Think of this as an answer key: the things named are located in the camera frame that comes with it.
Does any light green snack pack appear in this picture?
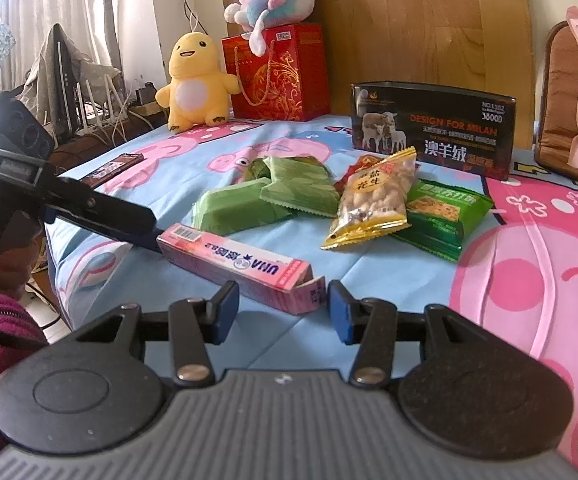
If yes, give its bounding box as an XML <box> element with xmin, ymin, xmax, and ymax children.
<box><xmin>193</xmin><ymin>177</ymin><xmax>293</xmax><ymax>236</ymax></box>
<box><xmin>260</xmin><ymin>156</ymin><xmax>340</xmax><ymax>218</ymax></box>

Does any pink UHA candy box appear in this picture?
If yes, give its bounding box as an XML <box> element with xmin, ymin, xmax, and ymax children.
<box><xmin>157</xmin><ymin>224</ymin><xmax>327</xmax><ymax>315</ymax></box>

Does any peanut bag yellow trim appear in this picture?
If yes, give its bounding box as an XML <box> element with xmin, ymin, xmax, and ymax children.
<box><xmin>321</xmin><ymin>146</ymin><xmax>417</xmax><ymax>250</ymax></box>

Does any dark green cracker pack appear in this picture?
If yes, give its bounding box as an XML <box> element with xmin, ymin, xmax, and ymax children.
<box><xmin>392</xmin><ymin>179</ymin><xmax>493</xmax><ymax>262</ymax></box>

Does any red orange snack packet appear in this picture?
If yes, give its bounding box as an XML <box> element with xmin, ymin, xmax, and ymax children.
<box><xmin>335</xmin><ymin>154</ymin><xmax>382</xmax><ymax>194</ymax></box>

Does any green seaweed snack bag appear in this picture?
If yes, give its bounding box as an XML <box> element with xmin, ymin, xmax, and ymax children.
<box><xmin>241</xmin><ymin>158</ymin><xmax>271</xmax><ymax>182</ymax></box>

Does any person left hand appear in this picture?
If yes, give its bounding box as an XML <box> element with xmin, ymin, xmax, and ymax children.
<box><xmin>0</xmin><ymin>240</ymin><xmax>39</xmax><ymax>301</ymax></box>

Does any dark phone on bed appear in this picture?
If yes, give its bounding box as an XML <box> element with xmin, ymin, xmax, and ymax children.
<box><xmin>80</xmin><ymin>153</ymin><xmax>145</xmax><ymax>188</ymax></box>

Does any yellow duck plush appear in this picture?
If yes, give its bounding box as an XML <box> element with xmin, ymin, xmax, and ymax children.
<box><xmin>155</xmin><ymin>32</ymin><xmax>241</xmax><ymax>132</ymax></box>

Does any peppa pig blue bedsheet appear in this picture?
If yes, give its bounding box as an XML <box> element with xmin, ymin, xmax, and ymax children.
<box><xmin>47</xmin><ymin>116</ymin><xmax>578</xmax><ymax>468</ymax></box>

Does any white curtain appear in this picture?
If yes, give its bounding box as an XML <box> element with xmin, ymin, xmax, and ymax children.
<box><xmin>0</xmin><ymin>0</ymin><xmax>165</xmax><ymax>91</ymax></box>

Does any red gift bag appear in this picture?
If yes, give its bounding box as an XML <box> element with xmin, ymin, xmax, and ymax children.
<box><xmin>222</xmin><ymin>23</ymin><xmax>330</xmax><ymax>122</ymax></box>

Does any black sheep print box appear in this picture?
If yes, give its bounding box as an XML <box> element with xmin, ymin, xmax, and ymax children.
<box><xmin>351</xmin><ymin>81</ymin><xmax>516</xmax><ymax>180</ymax></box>

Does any brown seat cushion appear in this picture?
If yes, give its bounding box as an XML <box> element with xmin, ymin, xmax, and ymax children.
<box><xmin>534</xmin><ymin>22</ymin><xmax>578</xmax><ymax>182</ymax></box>

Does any pink blue unicorn plush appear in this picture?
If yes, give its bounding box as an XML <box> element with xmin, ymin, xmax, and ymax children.
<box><xmin>224</xmin><ymin>0</ymin><xmax>315</xmax><ymax>58</ymax></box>

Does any wooden headboard panel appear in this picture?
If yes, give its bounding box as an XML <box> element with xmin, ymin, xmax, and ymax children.
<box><xmin>217</xmin><ymin>0</ymin><xmax>537</xmax><ymax>151</ymax></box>

